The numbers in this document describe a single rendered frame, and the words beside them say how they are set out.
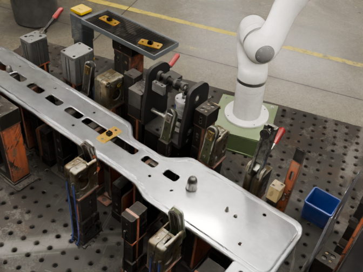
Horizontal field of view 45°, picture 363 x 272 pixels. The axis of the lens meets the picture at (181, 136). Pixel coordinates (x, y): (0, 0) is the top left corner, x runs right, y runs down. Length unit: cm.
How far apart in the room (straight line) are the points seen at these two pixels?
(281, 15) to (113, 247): 99
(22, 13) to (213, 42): 167
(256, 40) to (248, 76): 18
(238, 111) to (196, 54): 205
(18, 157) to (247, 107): 91
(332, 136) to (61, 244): 127
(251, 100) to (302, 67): 218
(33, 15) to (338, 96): 265
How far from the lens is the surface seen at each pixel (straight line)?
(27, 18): 418
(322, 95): 368
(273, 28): 164
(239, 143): 185
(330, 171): 195
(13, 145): 165
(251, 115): 187
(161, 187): 131
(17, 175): 174
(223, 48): 401
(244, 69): 176
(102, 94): 160
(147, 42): 163
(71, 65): 167
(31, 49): 187
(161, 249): 112
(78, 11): 185
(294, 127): 211
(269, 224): 127
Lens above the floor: 197
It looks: 41 degrees down
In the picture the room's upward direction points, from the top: 6 degrees clockwise
